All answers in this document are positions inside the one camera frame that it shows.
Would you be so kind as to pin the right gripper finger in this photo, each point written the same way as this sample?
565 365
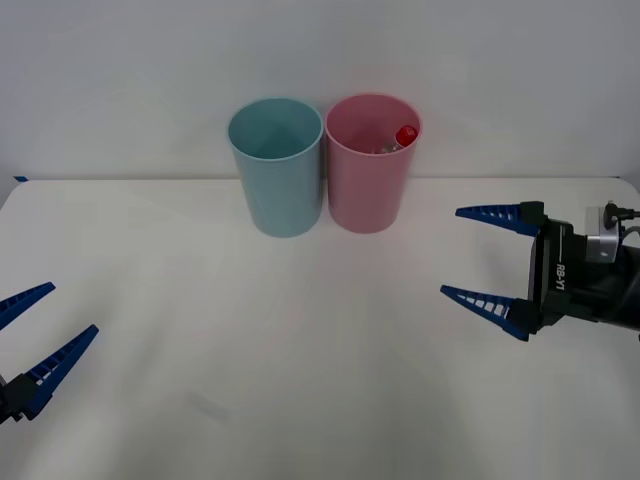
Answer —
490 305
500 216

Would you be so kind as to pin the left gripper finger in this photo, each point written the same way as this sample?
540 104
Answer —
22 302
55 370

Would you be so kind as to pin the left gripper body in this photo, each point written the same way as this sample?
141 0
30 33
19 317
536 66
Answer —
4 402

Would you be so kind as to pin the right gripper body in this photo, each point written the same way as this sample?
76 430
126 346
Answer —
557 270

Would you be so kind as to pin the clear bottle with red cap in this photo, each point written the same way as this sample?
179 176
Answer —
406 135

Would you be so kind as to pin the pink plastic bin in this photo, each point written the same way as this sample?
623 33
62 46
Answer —
367 195

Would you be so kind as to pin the pale blue plastic bin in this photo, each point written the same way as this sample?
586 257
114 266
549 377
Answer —
280 195

